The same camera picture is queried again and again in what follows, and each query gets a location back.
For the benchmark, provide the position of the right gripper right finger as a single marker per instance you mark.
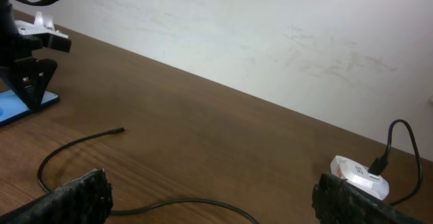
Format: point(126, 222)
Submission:
point(336, 201)

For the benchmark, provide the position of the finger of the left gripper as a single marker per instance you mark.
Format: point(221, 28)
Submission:
point(29, 78)

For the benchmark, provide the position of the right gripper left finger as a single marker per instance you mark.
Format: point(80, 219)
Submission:
point(85, 200)

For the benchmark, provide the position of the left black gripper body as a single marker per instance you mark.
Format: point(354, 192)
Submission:
point(15, 47)

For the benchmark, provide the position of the blue Galaxy smartphone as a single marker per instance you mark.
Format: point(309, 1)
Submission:
point(13, 109)

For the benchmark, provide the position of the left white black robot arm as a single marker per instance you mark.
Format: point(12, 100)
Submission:
point(7, 16)

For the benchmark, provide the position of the white USB charger adapter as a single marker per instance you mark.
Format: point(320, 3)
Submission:
point(358, 175)

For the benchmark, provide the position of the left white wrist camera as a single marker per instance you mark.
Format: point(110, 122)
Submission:
point(43, 24)

